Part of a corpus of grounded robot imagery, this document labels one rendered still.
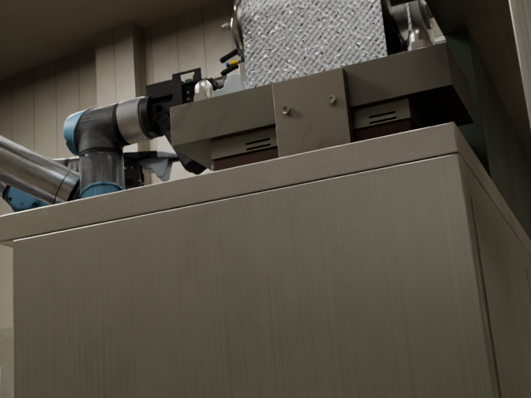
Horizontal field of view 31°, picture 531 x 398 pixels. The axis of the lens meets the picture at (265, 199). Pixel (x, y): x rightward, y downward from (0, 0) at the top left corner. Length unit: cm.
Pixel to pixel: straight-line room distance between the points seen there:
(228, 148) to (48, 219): 27
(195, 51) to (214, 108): 465
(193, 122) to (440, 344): 48
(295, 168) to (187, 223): 16
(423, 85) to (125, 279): 46
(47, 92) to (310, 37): 520
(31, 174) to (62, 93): 486
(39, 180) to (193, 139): 47
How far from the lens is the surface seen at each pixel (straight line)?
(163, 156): 215
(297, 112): 127
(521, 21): 63
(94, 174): 161
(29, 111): 675
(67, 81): 659
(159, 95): 161
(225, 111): 133
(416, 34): 130
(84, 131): 164
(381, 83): 127
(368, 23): 153
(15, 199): 205
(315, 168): 119
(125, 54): 615
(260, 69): 156
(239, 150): 132
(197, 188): 125
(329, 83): 127
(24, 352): 134
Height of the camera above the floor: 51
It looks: 16 degrees up
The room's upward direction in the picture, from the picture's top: 5 degrees counter-clockwise
